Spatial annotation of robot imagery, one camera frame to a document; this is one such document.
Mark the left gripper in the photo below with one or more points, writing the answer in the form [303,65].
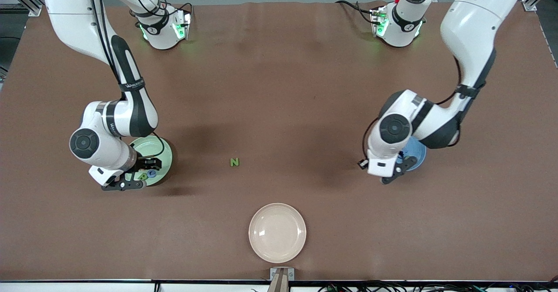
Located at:
[401,156]

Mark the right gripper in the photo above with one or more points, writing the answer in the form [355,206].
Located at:
[143,164]

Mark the green letter N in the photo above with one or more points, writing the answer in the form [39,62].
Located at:
[234,162]

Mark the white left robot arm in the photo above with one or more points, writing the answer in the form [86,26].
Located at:
[479,13]

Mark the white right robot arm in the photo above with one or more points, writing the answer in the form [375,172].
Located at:
[69,4]

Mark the light green plate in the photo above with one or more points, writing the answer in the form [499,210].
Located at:
[168,165]

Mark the blue plate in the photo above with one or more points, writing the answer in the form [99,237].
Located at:
[419,154]

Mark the cream plate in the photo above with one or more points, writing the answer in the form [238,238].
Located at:
[277,233]

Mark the brown table mat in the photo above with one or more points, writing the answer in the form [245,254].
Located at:
[279,87]

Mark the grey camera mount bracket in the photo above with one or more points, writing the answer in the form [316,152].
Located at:
[282,275]

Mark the white table edge rail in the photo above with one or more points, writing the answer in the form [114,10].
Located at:
[87,286]

